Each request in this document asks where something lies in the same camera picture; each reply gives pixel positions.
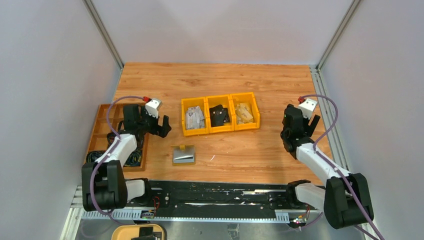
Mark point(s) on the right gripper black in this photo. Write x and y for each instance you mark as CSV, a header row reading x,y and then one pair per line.
x,y
307,122

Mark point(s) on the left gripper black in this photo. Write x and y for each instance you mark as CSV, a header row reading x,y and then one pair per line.
x,y
157,125

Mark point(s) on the yellow leather card holder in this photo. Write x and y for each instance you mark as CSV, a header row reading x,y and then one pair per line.
x,y
183,155

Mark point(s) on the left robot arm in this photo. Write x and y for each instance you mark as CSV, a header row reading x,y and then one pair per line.
x,y
104,187

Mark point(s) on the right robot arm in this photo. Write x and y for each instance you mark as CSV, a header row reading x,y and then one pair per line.
x,y
345,198

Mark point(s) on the cards in yellow bin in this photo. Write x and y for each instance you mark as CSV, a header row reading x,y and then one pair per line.
x,y
194,118

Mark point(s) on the black cards in bin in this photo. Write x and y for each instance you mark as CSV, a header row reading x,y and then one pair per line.
x,y
219,116

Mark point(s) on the gold cards in bin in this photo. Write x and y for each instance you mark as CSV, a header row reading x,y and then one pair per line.
x,y
244,114

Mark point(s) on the wooden compartment tray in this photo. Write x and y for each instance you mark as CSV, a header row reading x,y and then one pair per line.
x,y
98,140

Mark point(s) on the yellow plastic bin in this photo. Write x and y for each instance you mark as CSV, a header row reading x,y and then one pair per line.
x,y
227,100

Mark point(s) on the yellow tray with phone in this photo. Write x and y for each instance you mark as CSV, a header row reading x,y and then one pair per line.
x,y
139,232

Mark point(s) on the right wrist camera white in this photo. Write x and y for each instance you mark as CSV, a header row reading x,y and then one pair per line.
x,y
307,108

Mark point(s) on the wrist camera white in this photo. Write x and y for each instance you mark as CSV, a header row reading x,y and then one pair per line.
x,y
152,107
307,108

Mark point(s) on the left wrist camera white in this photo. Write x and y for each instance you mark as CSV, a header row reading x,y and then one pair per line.
x,y
152,107

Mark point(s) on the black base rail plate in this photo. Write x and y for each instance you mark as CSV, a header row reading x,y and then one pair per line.
x,y
221,200

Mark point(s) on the aluminium frame rails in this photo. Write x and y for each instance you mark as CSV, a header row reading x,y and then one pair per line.
x,y
344,199

